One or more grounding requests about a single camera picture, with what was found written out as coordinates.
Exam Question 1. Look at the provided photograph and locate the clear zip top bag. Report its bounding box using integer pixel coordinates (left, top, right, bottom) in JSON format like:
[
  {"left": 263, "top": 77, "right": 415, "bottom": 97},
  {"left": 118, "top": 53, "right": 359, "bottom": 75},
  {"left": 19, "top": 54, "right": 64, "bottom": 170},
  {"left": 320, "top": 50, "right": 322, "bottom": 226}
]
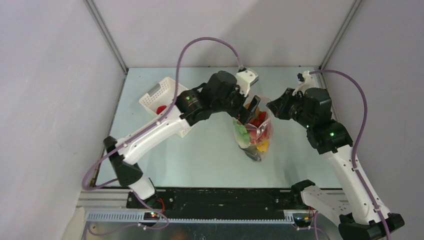
[{"left": 248, "top": 95, "right": 274, "bottom": 161}]

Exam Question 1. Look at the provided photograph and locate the yellow toy lemon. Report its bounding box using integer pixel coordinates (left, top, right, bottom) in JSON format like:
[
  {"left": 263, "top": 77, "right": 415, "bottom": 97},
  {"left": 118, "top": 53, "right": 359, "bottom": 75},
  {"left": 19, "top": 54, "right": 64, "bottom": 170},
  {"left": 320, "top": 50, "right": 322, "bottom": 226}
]
[{"left": 256, "top": 139, "right": 270, "bottom": 153}]

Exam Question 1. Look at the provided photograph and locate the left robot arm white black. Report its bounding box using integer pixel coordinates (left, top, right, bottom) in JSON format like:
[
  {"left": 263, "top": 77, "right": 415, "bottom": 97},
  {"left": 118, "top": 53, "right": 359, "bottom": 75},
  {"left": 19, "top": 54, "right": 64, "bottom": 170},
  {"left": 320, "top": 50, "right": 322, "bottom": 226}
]
[{"left": 103, "top": 68, "right": 260, "bottom": 208}]

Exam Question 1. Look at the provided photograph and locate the grey slotted cable duct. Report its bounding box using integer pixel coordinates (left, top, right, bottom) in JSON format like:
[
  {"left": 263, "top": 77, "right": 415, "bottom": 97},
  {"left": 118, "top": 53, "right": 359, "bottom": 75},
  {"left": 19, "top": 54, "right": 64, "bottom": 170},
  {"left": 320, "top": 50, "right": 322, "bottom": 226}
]
[{"left": 86, "top": 211, "right": 295, "bottom": 224}]

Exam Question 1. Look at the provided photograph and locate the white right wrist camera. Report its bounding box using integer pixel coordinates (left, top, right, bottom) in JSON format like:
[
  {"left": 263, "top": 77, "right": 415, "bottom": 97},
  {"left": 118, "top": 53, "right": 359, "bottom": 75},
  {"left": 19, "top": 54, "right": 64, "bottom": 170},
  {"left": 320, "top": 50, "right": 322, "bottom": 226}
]
[{"left": 292, "top": 70, "right": 318, "bottom": 96}]

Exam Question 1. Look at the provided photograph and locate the red toy apple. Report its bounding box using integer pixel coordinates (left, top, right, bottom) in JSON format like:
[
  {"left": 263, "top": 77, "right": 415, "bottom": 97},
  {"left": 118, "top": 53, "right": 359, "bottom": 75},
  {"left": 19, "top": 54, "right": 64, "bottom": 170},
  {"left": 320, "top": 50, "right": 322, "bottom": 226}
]
[{"left": 155, "top": 105, "right": 168, "bottom": 115}]

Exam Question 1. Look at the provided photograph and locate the white perforated plastic basket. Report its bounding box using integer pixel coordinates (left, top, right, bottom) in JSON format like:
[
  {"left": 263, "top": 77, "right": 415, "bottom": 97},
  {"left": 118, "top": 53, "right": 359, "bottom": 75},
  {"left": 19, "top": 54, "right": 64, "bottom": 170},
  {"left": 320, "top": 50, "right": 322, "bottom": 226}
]
[{"left": 138, "top": 77, "right": 188, "bottom": 123}]

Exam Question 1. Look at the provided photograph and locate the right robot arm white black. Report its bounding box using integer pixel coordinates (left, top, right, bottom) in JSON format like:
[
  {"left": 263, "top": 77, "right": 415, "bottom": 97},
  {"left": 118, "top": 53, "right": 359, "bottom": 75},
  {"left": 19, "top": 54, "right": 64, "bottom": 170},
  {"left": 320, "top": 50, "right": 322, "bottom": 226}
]
[{"left": 267, "top": 87, "right": 405, "bottom": 240}]

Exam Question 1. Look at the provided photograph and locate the green toy lettuce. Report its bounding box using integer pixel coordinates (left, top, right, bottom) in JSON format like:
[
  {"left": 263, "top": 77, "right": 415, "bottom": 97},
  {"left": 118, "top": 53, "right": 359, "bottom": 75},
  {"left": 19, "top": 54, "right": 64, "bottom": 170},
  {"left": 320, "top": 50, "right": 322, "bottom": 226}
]
[{"left": 233, "top": 119, "right": 252, "bottom": 149}]

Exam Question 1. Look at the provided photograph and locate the grey toy fish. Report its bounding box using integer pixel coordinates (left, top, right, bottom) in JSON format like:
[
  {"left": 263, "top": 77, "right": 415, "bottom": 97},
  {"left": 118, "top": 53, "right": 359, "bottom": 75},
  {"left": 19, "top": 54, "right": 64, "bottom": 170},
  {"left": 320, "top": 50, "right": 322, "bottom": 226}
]
[{"left": 241, "top": 147, "right": 262, "bottom": 163}]

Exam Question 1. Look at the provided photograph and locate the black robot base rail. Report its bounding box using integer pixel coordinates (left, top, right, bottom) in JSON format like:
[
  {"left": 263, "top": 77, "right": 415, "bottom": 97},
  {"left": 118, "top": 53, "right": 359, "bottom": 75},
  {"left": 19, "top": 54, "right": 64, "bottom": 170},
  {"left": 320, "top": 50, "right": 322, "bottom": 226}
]
[{"left": 146, "top": 179, "right": 315, "bottom": 220}]

